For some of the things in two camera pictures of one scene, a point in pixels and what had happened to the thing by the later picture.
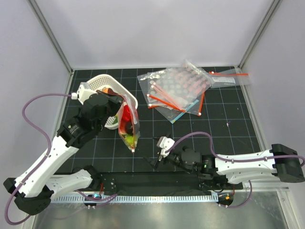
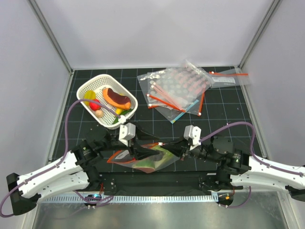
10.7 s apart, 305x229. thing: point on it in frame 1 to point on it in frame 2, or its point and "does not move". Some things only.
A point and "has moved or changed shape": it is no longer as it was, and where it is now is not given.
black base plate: [178, 183] does not move
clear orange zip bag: [128, 121] to [149, 164]
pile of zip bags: [174, 91] does not move
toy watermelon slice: [123, 127] has moved or changed shape
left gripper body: [112, 107] to [131, 147]
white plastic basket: [103, 81] does not move
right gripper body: [175, 158] to [199, 152]
